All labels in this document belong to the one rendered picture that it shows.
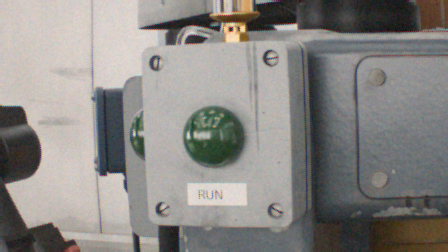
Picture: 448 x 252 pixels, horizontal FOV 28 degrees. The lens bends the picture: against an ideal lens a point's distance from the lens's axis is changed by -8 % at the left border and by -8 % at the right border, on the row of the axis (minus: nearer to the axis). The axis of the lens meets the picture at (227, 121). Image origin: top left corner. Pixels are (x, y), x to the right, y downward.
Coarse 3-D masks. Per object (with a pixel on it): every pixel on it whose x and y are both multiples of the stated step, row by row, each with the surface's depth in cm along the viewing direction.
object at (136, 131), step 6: (138, 114) 50; (132, 120) 50; (138, 120) 49; (132, 126) 49; (138, 126) 49; (132, 132) 49; (138, 132) 49; (132, 138) 49; (138, 138) 49; (132, 144) 50; (138, 144) 49; (138, 150) 49; (144, 150) 49; (138, 156) 50; (144, 156) 49
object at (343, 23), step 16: (320, 0) 62; (336, 0) 61; (352, 0) 61; (368, 0) 61; (384, 0) 61; (400, 0) 61; (304, 16) 63; (320, 16) 62; (336, 16) 61; (352, 16) 61; (368, 16) 60; (384, 16) 61; (400, 16) 61; (416, 16) 63; (352, 32) 61; (368, 32) 61; (384, 32) 61; (400, 32) 61; (416, 32) 62
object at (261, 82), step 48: (192, 48) 47; (240, 48) 46; (288, 48) 46; (144, 96) 48; (192, 96) 47; (240, 96) 46; (288, 96) 46; (144, 144) 48; (288, 144) 46; (288, 192) 46
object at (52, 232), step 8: (40, 232) 75; (48, 232) 77; (56, 232) 78; (32, 240) 74; (40, 240) 75; (48, 240) 76; (56, 240) 77; (64, 240) 79; (72, 240) 80; (24, 248) 74; (32, 248) 74; (40, 248) 74; (48, 248) 75; (56, 248) 76; (64, 248) 78; (72, 248) 79
